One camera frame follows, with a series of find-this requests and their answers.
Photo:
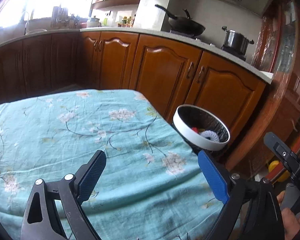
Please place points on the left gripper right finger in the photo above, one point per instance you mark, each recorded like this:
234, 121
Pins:
263, 219

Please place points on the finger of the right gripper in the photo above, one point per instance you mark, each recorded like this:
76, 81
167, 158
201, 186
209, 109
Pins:
282, 152

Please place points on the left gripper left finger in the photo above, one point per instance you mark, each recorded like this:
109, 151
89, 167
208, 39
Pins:
41, 219

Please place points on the white foam fruit net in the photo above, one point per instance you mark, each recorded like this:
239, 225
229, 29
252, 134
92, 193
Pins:
210, 135

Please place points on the white rimmed trash bin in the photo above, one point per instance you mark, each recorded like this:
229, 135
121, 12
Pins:
188, 116

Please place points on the wooden kitchen cabinets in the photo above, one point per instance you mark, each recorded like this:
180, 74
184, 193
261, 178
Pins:
167, 72

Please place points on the person's right hand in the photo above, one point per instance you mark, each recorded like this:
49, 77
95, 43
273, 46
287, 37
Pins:
291, 223

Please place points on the yellow floor object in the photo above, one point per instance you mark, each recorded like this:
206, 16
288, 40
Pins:
276, 173

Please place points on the gas stove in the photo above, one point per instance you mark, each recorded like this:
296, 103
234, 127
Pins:
213, 43

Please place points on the teal floral tablecloth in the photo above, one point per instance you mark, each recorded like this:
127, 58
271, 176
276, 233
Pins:
151, 187

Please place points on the steel cooking pot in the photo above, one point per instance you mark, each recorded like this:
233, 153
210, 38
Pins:
236, 41

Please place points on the black wok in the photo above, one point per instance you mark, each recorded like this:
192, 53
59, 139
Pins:
181, 24

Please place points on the white kettle pot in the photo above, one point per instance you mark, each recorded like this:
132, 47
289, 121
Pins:
93, 22

